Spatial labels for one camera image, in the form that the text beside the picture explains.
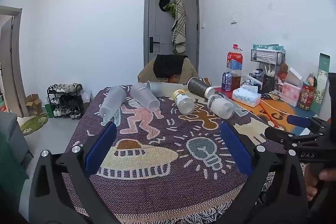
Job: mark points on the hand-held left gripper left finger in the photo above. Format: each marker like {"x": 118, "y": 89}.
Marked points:
{"x": 101, "y": 146}

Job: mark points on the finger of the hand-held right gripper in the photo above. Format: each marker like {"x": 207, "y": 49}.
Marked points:
{"x": 299, "y": 121}
{"x": 278, "y": 134}

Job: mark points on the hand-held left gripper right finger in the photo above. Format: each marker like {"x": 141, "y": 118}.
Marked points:
{"x": 236, "y": 148}

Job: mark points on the clear plastic cup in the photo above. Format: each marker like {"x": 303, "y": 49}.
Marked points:
{"x": 221, "y": 107}

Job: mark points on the frosted plastic cup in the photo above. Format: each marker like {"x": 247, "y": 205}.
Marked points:
{"x": 161, "y": 88}
{"x": 113, "y": 102}
{"x": 145, "y": 96}

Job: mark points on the dark patterned paper cup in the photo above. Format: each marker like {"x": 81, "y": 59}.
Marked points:
{"x": 200, "y": 87}

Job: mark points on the person's right hand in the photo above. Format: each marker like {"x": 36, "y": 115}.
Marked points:
{"x": 326, "y": 175}

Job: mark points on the red printed tin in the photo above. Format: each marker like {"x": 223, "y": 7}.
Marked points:
{"x": 307, "y": 98}

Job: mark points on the orange printed mat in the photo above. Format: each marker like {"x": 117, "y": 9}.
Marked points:
{"x": 265, "y": 113}

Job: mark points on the pink box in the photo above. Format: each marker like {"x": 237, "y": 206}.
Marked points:
{"x": 290, "y": 94}

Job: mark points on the white open box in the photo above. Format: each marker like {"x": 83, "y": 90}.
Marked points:
{"x": 294, "y": 77}

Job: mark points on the black pen holder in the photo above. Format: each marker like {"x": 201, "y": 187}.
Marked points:
{"x": 268, "y": 85}

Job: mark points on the blue white tissue box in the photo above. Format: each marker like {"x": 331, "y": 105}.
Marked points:
{"x": 246, "y": 96}

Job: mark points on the tall green white box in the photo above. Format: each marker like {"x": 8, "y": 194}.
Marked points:
{"x": 323, "y": 77}

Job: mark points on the black shoe rack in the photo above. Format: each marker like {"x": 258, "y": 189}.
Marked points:
{"x": 78, "y": 100}

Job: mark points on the white plastic bag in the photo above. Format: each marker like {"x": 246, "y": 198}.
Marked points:
{"x": 85, "y": 96}

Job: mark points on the group of shoes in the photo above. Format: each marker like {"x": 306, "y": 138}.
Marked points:
{"x": 64, "y": 99}

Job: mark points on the printed woven blanket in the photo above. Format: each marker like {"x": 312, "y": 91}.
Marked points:
{"x": 162, "y": 161}

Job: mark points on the blue soda can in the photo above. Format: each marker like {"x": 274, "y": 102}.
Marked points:
{"x": 227, "y": 82}

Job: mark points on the white bottle yellow label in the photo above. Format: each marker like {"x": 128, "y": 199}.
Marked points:
{"x": 183, "y": 102}

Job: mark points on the green round rug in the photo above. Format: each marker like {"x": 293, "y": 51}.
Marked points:
{"x": 34, "y": 124}

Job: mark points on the cardboard box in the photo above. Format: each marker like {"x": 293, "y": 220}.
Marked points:
{"x": 33, "y": 104}

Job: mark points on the large red label bottle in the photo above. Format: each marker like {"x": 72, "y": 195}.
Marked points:
{"x": 233, "y": 61}

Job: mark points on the grey sofa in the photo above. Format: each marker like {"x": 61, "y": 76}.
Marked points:
{"x": 13, "y": 132}

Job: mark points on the tan chair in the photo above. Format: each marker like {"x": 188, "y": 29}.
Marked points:
{"x": 187, "y": 70}

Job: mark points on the black cloth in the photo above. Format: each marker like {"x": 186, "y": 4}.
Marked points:
{"x": 168, "y": 65}

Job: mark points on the grey door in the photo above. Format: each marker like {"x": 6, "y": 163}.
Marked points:
{"x": 157, "y": 24}

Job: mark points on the plaid scarf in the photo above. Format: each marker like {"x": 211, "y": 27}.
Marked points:
{"x": 179, "y": 24}

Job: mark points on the green hanging item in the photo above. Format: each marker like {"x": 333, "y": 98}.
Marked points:
{"x": 171, "y": 7}

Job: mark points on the black hat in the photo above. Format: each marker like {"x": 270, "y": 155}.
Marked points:
{"x": 164, "y": 1}

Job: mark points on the wooden door frame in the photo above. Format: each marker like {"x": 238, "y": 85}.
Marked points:
{"x": 17, "y": 61}

